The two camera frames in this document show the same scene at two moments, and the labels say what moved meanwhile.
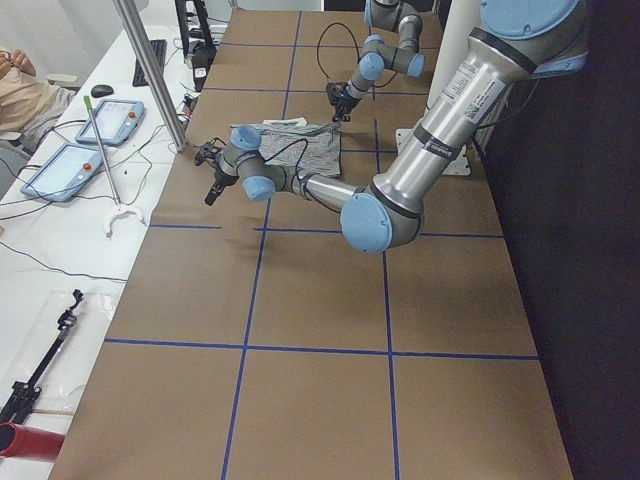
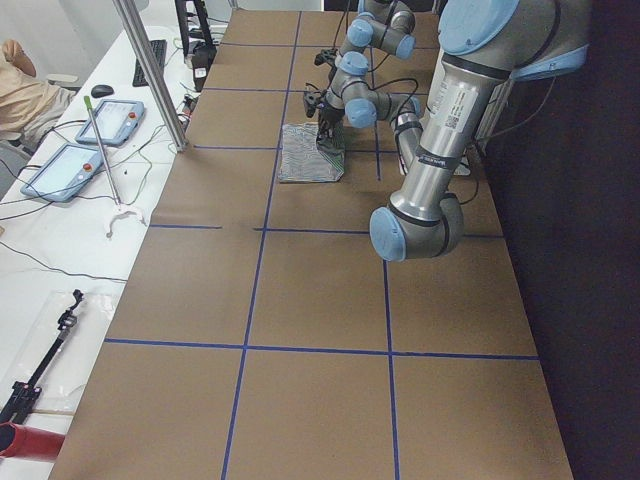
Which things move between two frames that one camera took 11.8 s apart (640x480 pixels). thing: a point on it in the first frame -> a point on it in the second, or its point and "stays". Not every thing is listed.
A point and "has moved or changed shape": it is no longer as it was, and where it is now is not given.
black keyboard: (159, 48) stays
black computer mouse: (101, 90) stays
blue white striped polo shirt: (308, 148) has moved or changed shape
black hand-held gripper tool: (25, 392) stays
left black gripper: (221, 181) -> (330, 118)
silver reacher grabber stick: (118, 209) stays
